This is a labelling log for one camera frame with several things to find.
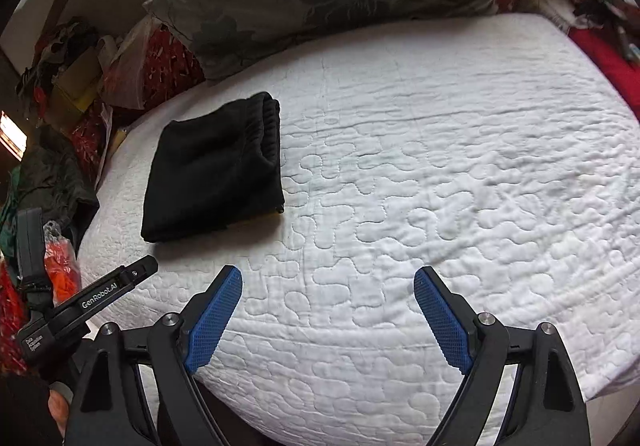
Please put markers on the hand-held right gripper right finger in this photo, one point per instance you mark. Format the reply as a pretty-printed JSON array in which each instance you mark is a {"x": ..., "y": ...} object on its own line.
[{"x": 442, "y": 321}]

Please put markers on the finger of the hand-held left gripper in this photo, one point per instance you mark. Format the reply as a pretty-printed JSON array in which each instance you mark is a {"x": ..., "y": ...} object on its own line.
[
  {"x": 115, "y": 288},
  {"x": 31, "y": 246}
]

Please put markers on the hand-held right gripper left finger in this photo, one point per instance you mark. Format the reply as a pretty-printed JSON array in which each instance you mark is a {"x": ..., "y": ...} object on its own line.
[{"x": 215, "y": 321}]

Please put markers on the black pants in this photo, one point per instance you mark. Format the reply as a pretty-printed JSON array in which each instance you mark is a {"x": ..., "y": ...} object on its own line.
[{"x": 210, "y": 175}]

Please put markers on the person's left hand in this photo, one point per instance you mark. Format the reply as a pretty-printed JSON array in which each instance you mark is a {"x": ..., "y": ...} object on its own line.
[{"x": 59, "y": 408}]

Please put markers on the orange plastic bag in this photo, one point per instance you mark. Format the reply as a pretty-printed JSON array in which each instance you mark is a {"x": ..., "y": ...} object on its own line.
[{"x": 62, "y": 271}]

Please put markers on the dark green jacket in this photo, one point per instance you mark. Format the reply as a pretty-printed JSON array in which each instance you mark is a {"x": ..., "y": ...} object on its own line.
[{"x": 50, "y": 181}]

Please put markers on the red patterned sheet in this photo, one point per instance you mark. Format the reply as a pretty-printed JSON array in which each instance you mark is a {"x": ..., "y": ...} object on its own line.
[{"x": 87, "y": 145}]

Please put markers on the white quilted bedspread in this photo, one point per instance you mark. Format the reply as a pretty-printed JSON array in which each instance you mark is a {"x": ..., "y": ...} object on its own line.
[{"x": 400, "y": 175}]

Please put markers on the cardboard box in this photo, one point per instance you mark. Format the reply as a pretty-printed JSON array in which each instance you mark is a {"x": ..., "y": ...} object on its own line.
[{"x": 75, "y": 85}]

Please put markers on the clear plastic bag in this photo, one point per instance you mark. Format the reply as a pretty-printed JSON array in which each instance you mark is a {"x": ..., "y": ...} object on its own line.
[{"x": 125, "y": 70}]

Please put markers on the heap of mixed clothes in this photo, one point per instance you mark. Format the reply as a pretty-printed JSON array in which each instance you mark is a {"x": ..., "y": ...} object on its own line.
[{"x": 60, "y": 40}]

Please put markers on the plain red blanket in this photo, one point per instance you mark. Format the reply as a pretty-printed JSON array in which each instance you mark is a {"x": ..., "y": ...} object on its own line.
[{"x": 607, "y": 60}]

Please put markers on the white fluffy cloth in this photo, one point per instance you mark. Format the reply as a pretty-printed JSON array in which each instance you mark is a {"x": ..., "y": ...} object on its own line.
[{"x": 547, "y": 5}]

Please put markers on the black gadget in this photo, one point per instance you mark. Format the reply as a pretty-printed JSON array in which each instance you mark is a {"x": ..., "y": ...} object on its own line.
[{"x": 595, "y": 5}]

